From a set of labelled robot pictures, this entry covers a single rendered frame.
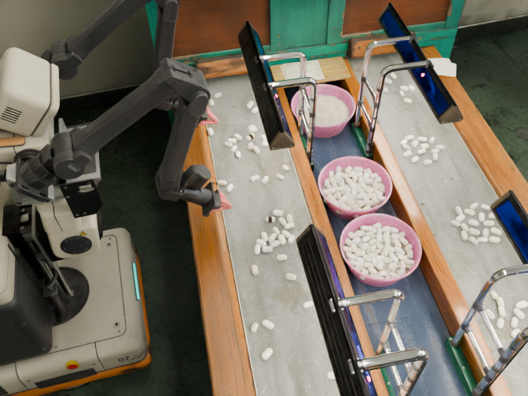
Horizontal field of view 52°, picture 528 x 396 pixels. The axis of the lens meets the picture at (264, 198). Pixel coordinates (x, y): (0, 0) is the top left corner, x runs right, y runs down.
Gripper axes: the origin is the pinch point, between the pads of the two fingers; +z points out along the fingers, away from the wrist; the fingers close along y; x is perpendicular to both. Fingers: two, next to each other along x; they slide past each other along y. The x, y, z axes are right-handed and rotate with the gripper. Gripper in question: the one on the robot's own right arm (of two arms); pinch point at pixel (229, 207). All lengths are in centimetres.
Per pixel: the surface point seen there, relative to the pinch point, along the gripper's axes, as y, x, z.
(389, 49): 77, -51, 66
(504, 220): -37, -63, 39
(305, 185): 10.8, -12.4, 27.6
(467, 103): 41, -62, 85
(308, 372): -55, -1, 17
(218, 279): -21.5, 11.3, 0.2
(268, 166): 25.4, -3.3, 21.3
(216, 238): -5.6, 10.5, 1.4
